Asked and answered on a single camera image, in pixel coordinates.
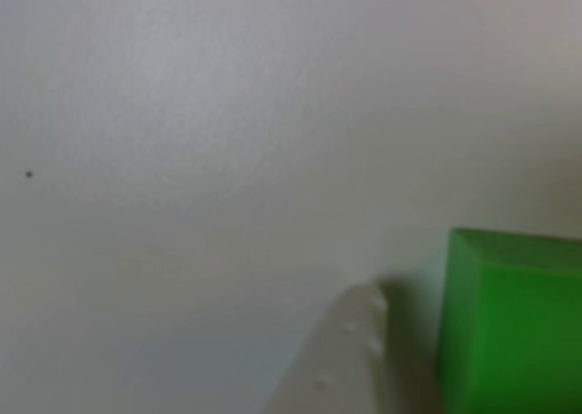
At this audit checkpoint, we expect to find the green cube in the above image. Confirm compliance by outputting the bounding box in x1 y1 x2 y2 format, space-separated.
436 227 582 414

